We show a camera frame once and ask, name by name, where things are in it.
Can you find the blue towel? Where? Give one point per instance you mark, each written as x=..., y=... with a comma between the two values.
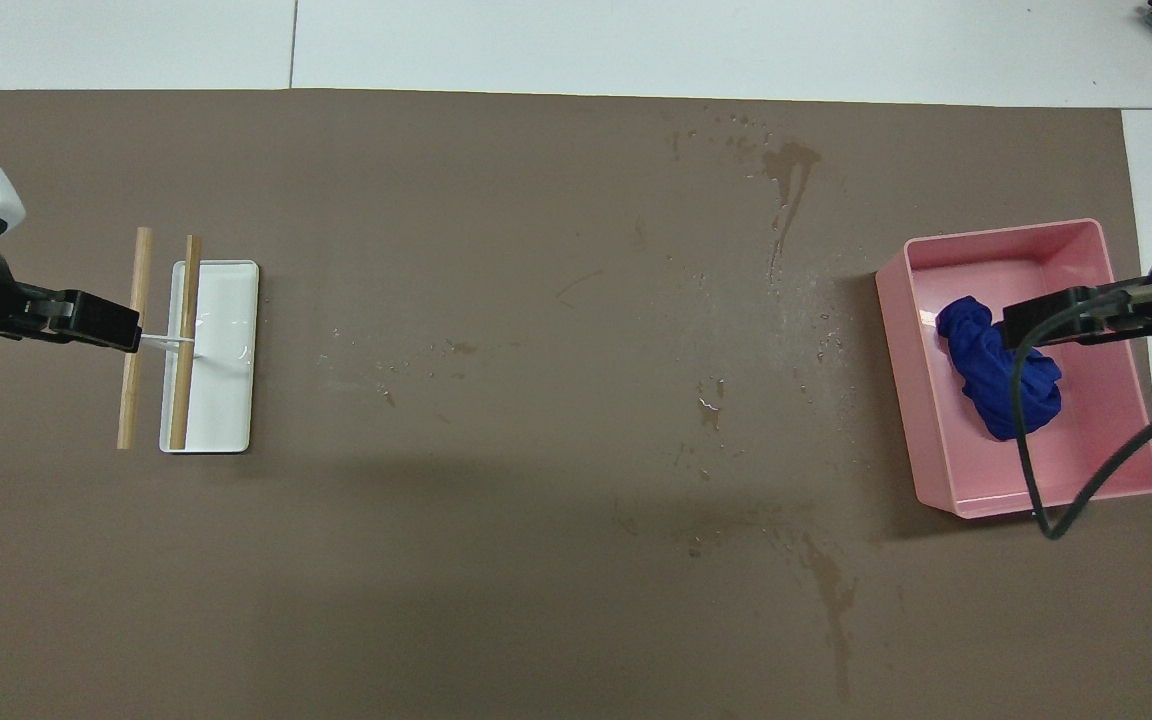
x=986, y=380

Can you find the white towel rack base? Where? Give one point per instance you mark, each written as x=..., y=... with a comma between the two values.
x=226, y=380

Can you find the spilled water puddle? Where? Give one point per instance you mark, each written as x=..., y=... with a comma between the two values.
x=791, y=160

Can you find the wooden rack rod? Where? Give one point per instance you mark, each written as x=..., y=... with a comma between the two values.
x=183, y=400
x=129, y=400

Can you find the pink plastic bin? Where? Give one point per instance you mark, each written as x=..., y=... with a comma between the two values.
x=1096, y=450

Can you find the brown table mat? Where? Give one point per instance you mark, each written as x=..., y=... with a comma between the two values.
x=536, y=300

